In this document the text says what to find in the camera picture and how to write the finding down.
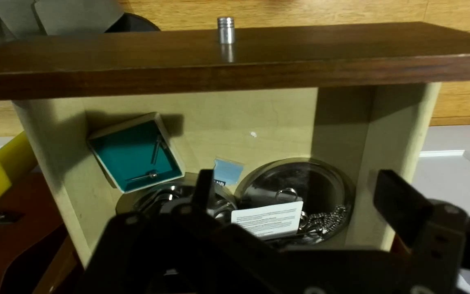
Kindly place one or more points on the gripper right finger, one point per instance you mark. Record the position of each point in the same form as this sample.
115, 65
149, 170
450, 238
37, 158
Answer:
435, 237

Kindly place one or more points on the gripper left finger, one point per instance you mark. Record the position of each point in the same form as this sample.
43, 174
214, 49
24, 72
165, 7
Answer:
145, 253

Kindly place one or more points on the teal open jewellery box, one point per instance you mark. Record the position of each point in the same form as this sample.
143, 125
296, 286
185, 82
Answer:
129, 157

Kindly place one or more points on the silver drawer knob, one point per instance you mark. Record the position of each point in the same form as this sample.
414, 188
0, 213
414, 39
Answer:
226, 30

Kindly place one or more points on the round metal tin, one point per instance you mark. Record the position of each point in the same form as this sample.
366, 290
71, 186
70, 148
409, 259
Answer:
165, 196

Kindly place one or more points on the silver pin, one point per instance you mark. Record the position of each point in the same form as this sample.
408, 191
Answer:
156, 150
143, 177

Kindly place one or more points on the blue plastic packet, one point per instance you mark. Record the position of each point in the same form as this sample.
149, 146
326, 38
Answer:
227, 171

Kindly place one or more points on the brown wooden guitar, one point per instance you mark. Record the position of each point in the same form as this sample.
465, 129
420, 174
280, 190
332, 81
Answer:
18, 245

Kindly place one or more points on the white printed card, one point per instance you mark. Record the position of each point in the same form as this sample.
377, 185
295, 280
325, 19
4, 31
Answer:
267, 218

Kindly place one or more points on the round metal tin lid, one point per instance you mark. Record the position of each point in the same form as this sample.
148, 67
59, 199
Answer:
284, 179

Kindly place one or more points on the black round object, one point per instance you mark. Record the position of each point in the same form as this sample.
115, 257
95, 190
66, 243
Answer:
135, 24

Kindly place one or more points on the grey cardboard sheets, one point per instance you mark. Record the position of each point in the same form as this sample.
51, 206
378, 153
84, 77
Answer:
55, 16

